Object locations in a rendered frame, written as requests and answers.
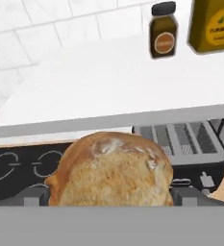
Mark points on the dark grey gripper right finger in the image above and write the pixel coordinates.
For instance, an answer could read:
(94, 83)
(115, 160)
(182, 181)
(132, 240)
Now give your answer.
(186, 196)

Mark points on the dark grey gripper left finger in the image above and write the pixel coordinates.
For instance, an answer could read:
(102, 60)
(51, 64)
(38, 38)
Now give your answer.
(33, 196)

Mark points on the brown round bread loaf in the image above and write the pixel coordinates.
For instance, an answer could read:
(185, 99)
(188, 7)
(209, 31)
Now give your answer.
(113, 173)

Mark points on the black hob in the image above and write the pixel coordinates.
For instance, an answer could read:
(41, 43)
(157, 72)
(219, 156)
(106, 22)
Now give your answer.
(17, 169)

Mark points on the grey four-slot toaster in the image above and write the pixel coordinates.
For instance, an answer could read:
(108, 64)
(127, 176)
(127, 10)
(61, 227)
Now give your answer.
(187, 150)

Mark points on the white shelf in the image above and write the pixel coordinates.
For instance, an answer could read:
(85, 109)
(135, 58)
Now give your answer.
(116, 86)

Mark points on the small brown spice jar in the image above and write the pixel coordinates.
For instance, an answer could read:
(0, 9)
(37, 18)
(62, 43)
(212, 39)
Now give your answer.
(163, 32)

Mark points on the yellow labelled box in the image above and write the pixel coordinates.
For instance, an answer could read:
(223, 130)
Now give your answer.
(212, 24)

